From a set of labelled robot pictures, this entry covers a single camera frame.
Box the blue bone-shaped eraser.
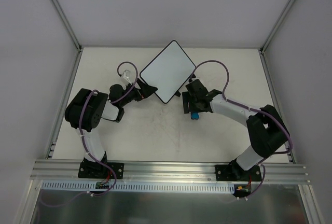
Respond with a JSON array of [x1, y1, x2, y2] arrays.
[[190, 113, 200, 120]]

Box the small black-framed whiteboard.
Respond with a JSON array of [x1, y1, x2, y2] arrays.
[[140, 40, 196, 104]]

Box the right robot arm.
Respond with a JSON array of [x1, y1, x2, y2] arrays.
[[183, 79, 290, 180]]

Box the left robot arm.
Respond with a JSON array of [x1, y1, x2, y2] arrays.
[[65, 79, 158, 177]]

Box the whiteboard wire stand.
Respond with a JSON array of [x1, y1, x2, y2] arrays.
[[175, 74, 196, 97]]

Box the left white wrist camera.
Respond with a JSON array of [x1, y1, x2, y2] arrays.
[[121, 69, 131, 85]]

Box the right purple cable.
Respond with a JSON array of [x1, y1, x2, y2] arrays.
[[188, 61, 295, 204]]

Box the purple cable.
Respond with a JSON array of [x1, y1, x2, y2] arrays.
[[188, 61, 295, 204], [40, 62, 138, 206]]

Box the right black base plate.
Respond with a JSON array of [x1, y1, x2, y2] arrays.
[[214, 163, 262, 182]]

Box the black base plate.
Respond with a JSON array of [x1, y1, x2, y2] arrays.
[[214, 163, 262, 182], [78, 159, 125, 179]]

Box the right side aluminium rail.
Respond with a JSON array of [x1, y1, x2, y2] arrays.
[[259, 50, 296, 164]]

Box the aluminium rail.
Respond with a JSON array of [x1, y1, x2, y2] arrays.
[[30, 159, 311, 185], [259, 50, 296, 164], [43, 48, 83, 159]]

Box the left aluminium corner post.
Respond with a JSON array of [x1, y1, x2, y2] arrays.
[[38, 0, 83, 51]]

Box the aluminium corner post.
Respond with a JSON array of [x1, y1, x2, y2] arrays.
[[38, 0, 83, 51], [260, 0, 297, 53]]

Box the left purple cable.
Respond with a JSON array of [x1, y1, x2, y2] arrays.
[[40, 62, 138, 206]]

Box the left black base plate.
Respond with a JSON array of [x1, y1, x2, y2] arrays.
[[78, 159, 125, 179]]

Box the aluminium front rail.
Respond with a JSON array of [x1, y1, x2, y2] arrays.
[[30, 159, 311, 185]]

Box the left side aluminium rail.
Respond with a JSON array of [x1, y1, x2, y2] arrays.
[[43, 48, 83, 159]]

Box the white slotted cable duct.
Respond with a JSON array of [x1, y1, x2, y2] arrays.
[[41, 180, 235, 194]]

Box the right aluminium corner post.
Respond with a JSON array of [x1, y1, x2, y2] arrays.
[[260, 0, 297, 53]]

